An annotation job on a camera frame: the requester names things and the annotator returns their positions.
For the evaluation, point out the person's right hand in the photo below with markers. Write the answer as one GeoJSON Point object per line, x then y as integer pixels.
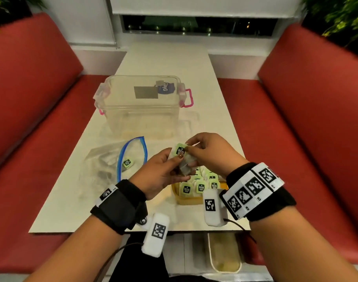
{"type": "Point", "coordinates": [223, 158]}

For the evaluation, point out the person's left hand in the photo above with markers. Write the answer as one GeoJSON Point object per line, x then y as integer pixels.
{"type": "Point", "coordinates": [155, 176]}

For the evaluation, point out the clear zip bag blue seal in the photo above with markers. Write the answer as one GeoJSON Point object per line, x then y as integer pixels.
{"type": "Point", "coordinates": [137, 149]}

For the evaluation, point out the rows of green-tagged tea bags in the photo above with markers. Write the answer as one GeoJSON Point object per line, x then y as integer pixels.
{"type": "Point", "coordinates": [201, 187]}

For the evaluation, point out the yellow tray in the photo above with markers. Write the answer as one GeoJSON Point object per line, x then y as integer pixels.
{"type": "Point", "coordinates": [184, 201]}

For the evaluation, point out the person's left forearm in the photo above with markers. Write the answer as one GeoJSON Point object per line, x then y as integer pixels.
{"type": "Point", "coordinates": [76, 255]}

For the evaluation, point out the person's black trousers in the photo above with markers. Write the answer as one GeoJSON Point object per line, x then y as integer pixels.
{"type": "Point", "coordinates": [137, 270]}

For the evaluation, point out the black left wristband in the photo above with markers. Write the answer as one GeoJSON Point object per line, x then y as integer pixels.
{"type": "Point", "coordinates": [120, 211]}

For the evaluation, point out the black wristband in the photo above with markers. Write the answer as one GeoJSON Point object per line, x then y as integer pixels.
{"type": "Point", "coordinates": [273, 205]}
{"type": "Point", "coordinates": [120, 211]}

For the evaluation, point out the black right wristband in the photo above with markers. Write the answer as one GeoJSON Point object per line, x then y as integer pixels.
{"type": "Point", "coordinates": [273, 205]}

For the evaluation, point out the yellow lid under table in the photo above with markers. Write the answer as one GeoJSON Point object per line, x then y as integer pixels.
{"type": "Point", "coordinates": [224, 252]}

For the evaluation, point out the red bench seat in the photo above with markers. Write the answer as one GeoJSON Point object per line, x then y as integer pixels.
{"type": "Point", "coordinates": [314, 114]}
{"type": "Point", "coordinates": [35, 114]}

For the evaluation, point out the dark glass window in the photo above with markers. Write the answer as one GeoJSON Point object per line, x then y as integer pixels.
{"type": "Point", "coordinates": [196, 26]}

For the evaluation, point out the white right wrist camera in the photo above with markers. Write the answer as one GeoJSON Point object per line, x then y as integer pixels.
{"type": "Point", "coordinates": [214, 220]}

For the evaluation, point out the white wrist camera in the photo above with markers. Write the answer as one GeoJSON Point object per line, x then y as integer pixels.
{"type": "Point", "coordinates": [214, 220]}
{"type": "Point", "coordinates": [151, 249]}

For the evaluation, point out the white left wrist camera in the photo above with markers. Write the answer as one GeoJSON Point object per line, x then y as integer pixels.
{"type": "Point", "coordinates": [151, 249]}

